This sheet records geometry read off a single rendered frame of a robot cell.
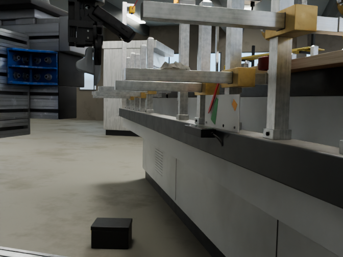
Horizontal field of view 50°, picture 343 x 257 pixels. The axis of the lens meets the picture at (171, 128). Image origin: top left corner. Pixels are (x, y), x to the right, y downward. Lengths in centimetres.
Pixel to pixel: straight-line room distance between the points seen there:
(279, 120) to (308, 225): 22
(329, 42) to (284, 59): 1170
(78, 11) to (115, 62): 707
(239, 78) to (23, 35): 58
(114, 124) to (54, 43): 698
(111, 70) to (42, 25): 697
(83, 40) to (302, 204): 61
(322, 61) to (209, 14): 35
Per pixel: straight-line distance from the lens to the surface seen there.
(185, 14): 72
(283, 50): 83
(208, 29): 131
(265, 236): 136
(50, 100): 103
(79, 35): 92
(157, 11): 70
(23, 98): 105
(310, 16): 79
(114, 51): 802
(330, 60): 94
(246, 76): 98
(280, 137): 82
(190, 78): 96
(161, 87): 120
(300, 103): 113
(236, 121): 98
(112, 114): 799
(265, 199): 90
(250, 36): 1250
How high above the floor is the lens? 78
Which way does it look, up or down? 4 degrees down
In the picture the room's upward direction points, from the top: 1 degrees clockwise
